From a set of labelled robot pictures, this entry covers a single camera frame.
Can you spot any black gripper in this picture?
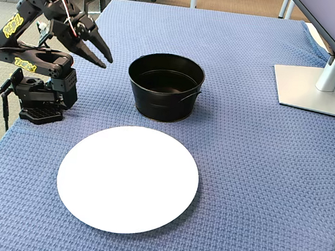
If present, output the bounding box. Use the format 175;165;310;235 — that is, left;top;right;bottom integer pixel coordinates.
36;0;120;70

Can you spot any white round plate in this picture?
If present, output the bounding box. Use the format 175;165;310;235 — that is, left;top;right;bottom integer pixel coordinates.
51;117;205;243

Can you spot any black metal bucket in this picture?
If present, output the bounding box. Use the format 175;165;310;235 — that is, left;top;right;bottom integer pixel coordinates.
123;49;209;127

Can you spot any blue woven tablecloth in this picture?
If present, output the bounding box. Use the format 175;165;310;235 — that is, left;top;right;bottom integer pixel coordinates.
0;0;335;251

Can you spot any silver monitor stand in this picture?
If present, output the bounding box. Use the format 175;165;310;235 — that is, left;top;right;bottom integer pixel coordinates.
269;42;335;119

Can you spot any red white servo wire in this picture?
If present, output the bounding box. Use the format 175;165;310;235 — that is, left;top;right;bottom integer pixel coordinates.
41;0;82;38

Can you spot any small camera circuit board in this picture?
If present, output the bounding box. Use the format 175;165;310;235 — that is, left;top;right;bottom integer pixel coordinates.
34;19;55;48

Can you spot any black cable with plug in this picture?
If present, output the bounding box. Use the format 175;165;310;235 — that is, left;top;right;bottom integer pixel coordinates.
0;93;14;131

